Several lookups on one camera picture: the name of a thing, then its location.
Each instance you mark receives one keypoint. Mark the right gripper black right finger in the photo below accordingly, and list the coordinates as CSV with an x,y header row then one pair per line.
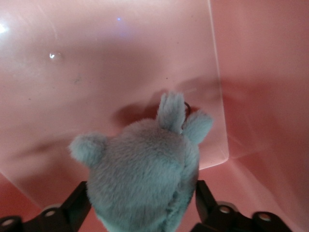
x,y
222,220

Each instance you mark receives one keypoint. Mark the pink plastic box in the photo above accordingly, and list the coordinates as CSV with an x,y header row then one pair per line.
x,y
72,72

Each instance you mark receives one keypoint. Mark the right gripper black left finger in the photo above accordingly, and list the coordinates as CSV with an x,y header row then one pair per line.
x,y
60,220

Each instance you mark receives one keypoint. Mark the grey plush toy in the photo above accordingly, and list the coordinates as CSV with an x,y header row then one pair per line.
x,y
140,169

